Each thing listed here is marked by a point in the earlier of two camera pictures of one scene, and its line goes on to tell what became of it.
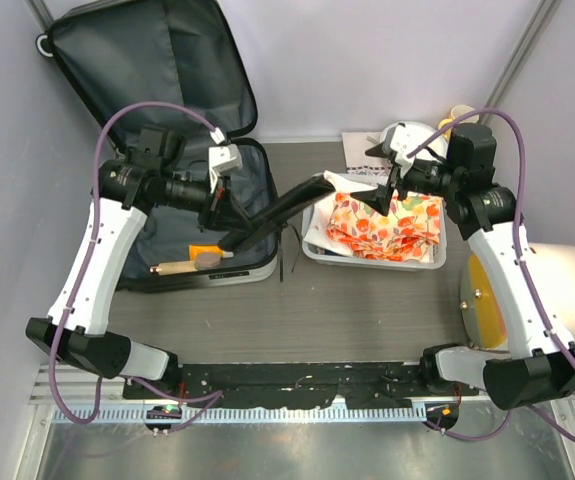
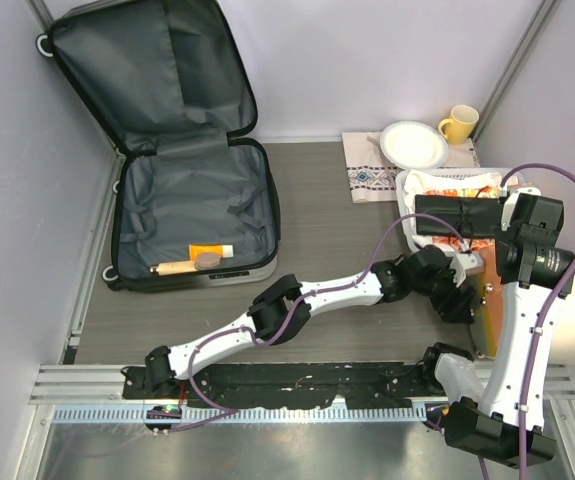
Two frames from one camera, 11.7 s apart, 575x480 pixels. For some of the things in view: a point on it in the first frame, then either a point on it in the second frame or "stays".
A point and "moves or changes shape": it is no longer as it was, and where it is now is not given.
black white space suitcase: x=175 y=64 stays
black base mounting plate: x=256 y=386 stays
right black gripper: x=380 y=197 -> x=509 y=231
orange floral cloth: x=410 y=229 moves or changes shape
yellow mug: x=457 y=112 stays
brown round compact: x=207 y=261 stays
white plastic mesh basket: x=372 y=263 -> x=516 y=173
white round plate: x=423 y=132 stays
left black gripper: x=224 y=212 -> x=455 y=308
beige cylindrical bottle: x=172 y=268 stays
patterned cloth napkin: x=359 y=164 stays
